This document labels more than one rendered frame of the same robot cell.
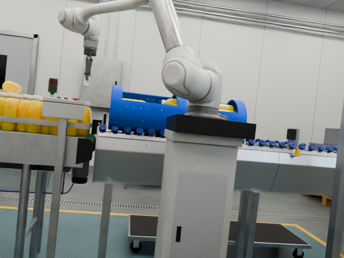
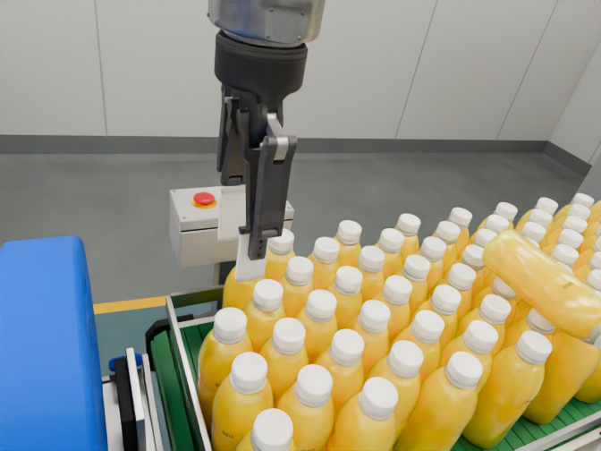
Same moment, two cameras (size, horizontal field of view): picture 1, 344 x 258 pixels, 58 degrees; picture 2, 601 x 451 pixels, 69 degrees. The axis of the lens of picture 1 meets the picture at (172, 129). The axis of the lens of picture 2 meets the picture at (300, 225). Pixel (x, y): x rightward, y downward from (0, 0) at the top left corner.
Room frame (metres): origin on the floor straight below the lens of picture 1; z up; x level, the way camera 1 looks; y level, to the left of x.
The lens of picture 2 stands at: (2.29, 0.49, 1.51)
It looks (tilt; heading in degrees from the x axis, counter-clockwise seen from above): 34 degrees down; 162
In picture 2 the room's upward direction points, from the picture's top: 11 degrees clockwise
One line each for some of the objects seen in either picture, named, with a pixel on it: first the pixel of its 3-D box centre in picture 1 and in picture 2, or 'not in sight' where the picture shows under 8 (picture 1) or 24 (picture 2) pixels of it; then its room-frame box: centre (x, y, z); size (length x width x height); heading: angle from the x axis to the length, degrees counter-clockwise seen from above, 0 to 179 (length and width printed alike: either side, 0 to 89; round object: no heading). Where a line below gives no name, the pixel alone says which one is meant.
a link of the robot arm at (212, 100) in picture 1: (205, 85); not in sight; (1.52, -0.14, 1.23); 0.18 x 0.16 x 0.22; 149
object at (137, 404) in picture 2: (103, 122); (131, 413); (1.96, 0.43, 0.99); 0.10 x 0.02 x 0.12; 12
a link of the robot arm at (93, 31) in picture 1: (90, 26); not in sight; (1.91, 0.56, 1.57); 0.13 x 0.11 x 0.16; 150
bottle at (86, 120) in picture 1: (83, 120); (224, 376); (1.92, 0.55, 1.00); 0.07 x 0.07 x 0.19
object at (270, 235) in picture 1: (213, 237); not in sight; (2.68, -0.46, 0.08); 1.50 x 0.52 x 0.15; 98
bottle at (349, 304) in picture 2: not in sight; (334, 327); (1.85, 0.73, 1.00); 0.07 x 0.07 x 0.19
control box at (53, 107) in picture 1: (64, 108); (230, 222); (1.64, 0.58, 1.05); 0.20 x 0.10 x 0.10; 102
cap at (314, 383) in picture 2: not in sight; (313, 385); (2.02, 0.63, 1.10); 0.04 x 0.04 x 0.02
